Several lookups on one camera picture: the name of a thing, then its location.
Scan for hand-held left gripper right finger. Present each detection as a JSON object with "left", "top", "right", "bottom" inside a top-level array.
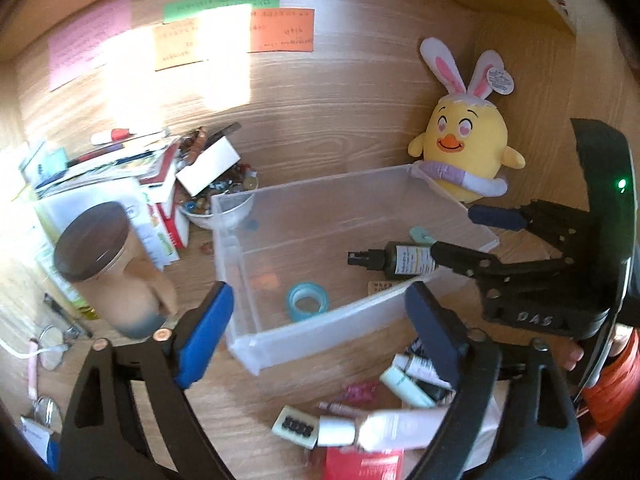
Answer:
[{"left": 404, "top": 282, "right": 586, "bottom": 480}]

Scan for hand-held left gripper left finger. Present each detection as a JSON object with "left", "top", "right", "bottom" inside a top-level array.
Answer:
[{"left": 57, "top": 281, "right": 236, "bottom": 480}]

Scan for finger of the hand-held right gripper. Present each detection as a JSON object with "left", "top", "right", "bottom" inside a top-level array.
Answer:
[
  {"left": 468, "top": 199, "right": 593, "bottom": 261},
  {"left": 430, "top": 241, "right": 581, "bottom": 291}
]

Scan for dark spray bottle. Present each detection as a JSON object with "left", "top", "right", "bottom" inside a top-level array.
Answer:
[{"left": 347, "top": 241, "right": 441, "bottom": 281}]

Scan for light green tube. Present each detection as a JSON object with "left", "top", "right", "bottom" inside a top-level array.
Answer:
[{"left": 378, "top": 365, "right": 436, "bottom": 408}]

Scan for clear plastic storage box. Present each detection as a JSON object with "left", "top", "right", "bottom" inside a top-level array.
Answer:
[{"left": 210, "top": 162, "right": 501, "bottom": 376}]

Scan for pink white pen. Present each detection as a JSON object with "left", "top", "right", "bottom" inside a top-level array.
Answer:
[{"left": 318, "top": 400, "right": 368, "bottom": 417}]

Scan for white tile with black marks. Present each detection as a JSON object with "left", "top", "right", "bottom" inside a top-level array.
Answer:
[{"left": 271, "top": 406, "right": 319, "bottom": 450}]

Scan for red packet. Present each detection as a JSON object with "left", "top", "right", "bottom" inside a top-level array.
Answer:
[{"left": 322, "top": 447, "right": 405, "bottom": 480}]

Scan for person's right forearm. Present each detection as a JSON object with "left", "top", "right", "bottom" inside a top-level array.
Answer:
[{"left": 582, "top": 322, "right": 640, "bottom": 443}]

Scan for person's right hand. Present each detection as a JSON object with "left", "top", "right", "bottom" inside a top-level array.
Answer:
[{"left": 559, "top": 344, "right": 586, "bottom": 372}]

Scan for white cosmetic tube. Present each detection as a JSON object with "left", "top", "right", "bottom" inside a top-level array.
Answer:
[
  {"left": 317, "top": 406, "right": 451, "bottom": 451},
  {"left": 395, "top": 354, "right": 441, "bottom": 386}
]

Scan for yellow chick plush toy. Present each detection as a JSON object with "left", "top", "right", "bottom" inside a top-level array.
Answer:
[{"left": 406, "top": 37, "right": 527, "bottom": 205}]

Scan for light blue tape roll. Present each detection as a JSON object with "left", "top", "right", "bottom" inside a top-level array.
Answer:
[{"left": 286, "top": 282, "right": 331, "bottom": 321}]

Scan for red white carton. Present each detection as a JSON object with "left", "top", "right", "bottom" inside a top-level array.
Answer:
[{"left": 157, "top": 200, "right": 191, "bottom": 251}]

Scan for white green carton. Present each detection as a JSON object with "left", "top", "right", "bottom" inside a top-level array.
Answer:
[{"left": 127, "top": 192, "right": 181, "bottom": 266}]

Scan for white bowl of beads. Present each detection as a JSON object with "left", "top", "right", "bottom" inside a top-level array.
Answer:
[{"left": 179, "top": 180, "right": 258, "bottom": 231}]

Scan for tan canister with brown lid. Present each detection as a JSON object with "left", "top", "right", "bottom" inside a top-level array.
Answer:
[{"left": 53, "top": 201, "right": 178, "bottom": 338}]

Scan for white cardboard box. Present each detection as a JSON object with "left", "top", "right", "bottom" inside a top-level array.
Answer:
[{"left": 175, "top": 137, "right": 241, "bottom": 196}]

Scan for round eyeglasses with pink temples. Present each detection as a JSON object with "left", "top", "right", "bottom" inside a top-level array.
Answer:
[{"left": 27, "top": 324, "right": 86, "bottom": 429}]

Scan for stack of books and papers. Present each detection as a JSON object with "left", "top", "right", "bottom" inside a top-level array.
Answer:
[{"left": 35, "top": 130, "right": 183, "bottom": 196}]

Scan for blue white carton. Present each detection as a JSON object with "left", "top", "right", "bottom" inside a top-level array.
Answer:
[{"left": 20, "top": 415, "right": 53, "bottom": 461}]

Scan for red white tube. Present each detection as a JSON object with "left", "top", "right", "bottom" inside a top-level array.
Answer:
[{"left": 91, "top": 127, "right": 136, "bottom": 145}]

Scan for pink sticky note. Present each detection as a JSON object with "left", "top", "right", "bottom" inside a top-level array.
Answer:
[{"left": 47, "top": 0, "right": 133, "bottom": 92}]

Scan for green sticky note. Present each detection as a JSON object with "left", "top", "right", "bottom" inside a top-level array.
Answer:
[{"left": 163, "top": 0, "right": 281, "bottom": 24}]

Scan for white cable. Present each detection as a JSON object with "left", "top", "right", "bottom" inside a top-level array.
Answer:
[{"left": 0, "top": 337, "right": 38, "bottom": 361}]

